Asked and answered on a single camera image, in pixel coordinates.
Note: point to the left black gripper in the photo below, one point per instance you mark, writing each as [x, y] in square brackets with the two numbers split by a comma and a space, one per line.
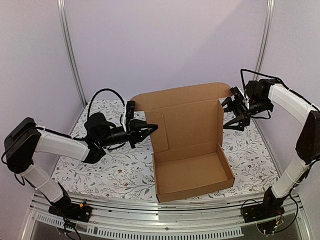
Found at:
[135, 133]

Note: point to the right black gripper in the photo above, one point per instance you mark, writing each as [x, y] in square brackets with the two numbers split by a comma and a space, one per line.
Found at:
[242, 110]

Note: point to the brown cardboard box sheet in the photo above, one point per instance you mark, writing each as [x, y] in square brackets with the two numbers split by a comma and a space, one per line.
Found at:
[188, 155]

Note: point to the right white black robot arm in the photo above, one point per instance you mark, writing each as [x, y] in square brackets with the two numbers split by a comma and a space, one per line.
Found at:
[264, 95]

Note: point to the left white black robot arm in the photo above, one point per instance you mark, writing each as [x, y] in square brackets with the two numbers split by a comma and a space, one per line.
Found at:
[101, 136]

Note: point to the floral patterned table mat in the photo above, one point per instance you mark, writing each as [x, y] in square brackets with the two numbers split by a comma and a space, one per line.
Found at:
[129, 172]

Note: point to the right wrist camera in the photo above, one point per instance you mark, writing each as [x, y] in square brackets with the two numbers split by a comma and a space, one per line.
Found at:
[239, 97]

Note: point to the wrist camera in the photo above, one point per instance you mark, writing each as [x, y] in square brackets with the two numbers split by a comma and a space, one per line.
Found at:
[239, 97]
[128, 113]

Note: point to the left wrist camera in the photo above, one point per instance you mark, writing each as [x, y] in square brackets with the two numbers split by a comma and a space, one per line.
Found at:
[128, 113]

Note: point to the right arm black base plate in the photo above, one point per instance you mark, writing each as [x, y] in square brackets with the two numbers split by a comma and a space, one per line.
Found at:
[257, 212]

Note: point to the aluminium front rail base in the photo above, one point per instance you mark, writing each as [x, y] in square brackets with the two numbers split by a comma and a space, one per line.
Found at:
[193, 219]

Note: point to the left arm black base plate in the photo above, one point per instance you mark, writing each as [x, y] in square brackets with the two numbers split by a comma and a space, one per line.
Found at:
[72, 211]

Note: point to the right aluminium frame post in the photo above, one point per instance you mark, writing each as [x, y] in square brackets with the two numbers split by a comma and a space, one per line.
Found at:
[265, 34]

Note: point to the aluminium frame post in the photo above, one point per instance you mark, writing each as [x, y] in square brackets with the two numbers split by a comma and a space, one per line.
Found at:
[265, 34]
[61, 6]

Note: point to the left aluminium frame post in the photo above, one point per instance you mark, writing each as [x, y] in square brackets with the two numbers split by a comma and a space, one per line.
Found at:
[61, 6]

